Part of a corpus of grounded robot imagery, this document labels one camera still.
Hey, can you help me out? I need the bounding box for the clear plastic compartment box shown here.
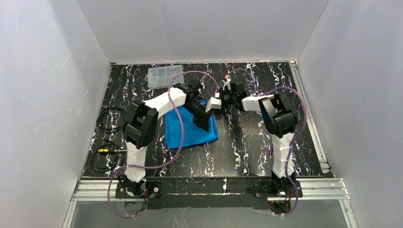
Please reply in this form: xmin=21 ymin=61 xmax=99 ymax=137
xmin=147 ymin=65 xmax=183 ymax=89

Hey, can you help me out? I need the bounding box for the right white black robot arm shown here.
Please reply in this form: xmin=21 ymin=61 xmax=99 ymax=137
xmin=219 ymin=76 xmax=298 ymax=179

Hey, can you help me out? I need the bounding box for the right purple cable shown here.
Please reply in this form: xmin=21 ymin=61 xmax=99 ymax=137
xmin=223 ymin=68 xmax=308 ymax=218

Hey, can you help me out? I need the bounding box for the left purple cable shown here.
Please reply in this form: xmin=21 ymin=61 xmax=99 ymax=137
xmin=107 ymin=70 xmax=220 ymax=219

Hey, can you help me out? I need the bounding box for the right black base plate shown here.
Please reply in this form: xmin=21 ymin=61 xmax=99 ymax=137
xmin=247 ymin=179 xmax=303 ymax=198

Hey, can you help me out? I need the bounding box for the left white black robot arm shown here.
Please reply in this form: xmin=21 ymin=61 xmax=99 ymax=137
xmin=123 ymin=80 xmax=211 ymax=183

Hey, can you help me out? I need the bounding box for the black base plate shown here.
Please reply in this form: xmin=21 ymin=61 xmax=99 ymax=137
xmin=247 ymin=179 xmax=303 ymax=198
xmin=115 ymin=180 xmax=162 ymax=199

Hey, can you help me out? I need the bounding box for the purple cable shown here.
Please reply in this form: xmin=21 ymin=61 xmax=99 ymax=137
xmin=107 ymin=70 xmax=220 ymax=219
xmin=223 ymin=68 xmax=308 ymax=218

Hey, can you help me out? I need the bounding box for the blue cloth napkin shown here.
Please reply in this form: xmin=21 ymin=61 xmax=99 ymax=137
xmin=164 ymin=106 xmax=219 ymax=149

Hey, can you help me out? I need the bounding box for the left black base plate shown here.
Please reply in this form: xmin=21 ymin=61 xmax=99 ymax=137
xmin=115 ymin=180 xmax=162 ymax=199

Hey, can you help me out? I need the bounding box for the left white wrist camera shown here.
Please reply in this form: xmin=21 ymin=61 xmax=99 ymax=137
xmin=205 ymin=97 xmax=222 ymax=113

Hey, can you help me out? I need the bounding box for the black coiled cable yellow plug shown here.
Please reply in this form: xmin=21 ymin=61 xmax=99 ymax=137
xmin=90 ymin=107 xmax=126 ymax=173

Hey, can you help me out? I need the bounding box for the right aluminium rail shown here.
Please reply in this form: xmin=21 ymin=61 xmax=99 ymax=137
xmin=289 ymin=58 xmax=330 ymax=174

